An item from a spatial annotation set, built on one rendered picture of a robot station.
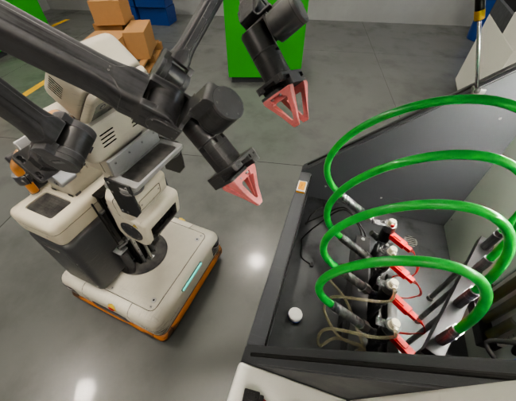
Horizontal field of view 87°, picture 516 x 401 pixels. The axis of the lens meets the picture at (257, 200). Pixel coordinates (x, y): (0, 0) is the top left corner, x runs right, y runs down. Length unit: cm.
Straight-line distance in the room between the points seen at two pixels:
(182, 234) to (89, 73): 132
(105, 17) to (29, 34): 444
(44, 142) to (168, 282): 102
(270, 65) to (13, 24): 38
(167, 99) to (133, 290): 124
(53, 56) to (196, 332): 148
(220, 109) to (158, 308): 121
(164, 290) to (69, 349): 63
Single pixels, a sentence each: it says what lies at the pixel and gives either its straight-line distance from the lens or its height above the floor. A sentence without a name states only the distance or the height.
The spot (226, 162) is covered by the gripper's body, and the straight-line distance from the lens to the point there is 50.
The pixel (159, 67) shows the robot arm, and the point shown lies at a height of 129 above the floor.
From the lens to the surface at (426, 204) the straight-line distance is 44.
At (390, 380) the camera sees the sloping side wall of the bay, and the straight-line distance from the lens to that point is 50.
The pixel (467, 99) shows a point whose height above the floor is 142.
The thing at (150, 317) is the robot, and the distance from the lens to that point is 151.
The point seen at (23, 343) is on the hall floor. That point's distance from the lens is 211.
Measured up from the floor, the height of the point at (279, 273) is 95.
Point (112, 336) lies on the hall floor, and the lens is 187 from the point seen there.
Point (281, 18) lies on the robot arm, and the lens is 59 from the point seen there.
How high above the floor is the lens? 162
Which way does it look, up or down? 47 degrees down
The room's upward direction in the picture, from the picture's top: straight up
